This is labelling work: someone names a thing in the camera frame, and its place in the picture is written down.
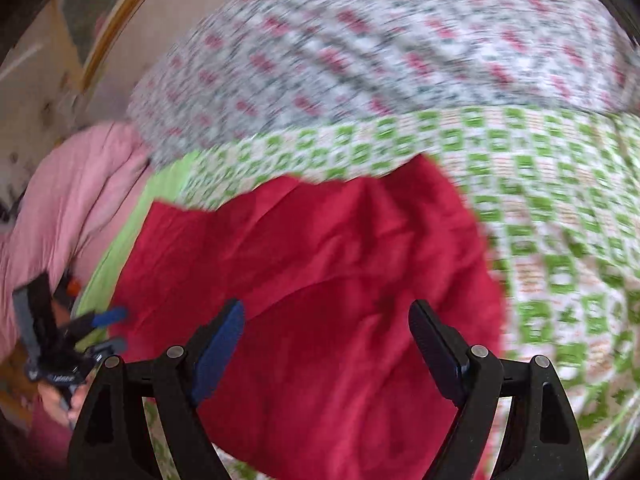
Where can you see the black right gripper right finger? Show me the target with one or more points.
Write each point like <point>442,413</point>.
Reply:
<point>541,439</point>

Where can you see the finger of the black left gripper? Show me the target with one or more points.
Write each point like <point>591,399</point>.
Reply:
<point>107,317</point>
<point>107,347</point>

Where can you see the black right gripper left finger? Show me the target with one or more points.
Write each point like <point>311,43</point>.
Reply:
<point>111,439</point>

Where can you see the red padded jacket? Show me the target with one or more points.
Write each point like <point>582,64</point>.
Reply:
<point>326,382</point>

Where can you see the pink blanket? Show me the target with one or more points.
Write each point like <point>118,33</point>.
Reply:
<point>74,205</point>

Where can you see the green white patterned quilt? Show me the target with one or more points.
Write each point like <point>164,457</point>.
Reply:
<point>557,192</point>

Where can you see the floral white pink bedsheet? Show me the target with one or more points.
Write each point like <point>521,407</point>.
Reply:
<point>262,65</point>

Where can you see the gold framed picture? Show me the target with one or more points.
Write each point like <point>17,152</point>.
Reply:
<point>92,26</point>

